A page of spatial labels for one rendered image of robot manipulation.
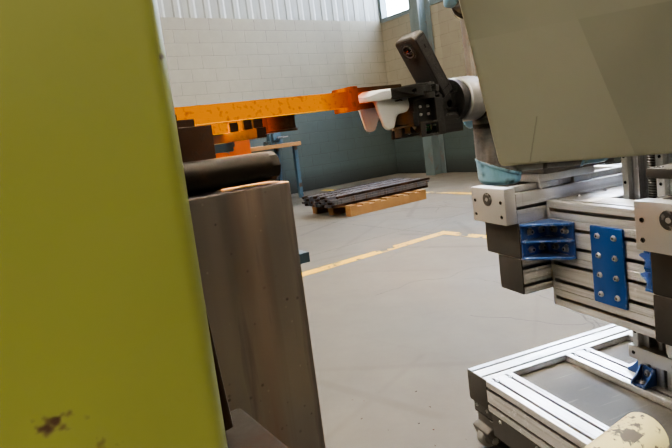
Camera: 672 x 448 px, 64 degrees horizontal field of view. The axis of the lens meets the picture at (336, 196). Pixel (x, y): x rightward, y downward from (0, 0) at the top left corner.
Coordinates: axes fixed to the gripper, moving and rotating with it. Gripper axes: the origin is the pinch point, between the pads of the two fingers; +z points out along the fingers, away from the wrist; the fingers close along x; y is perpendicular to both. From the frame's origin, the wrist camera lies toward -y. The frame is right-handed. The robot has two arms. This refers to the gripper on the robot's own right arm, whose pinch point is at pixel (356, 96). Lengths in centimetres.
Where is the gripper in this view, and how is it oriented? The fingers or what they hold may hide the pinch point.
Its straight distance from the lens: 80.0
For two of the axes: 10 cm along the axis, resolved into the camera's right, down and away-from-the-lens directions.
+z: -8.1, 1.8, -5.5
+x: -5.7, -0.3, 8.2
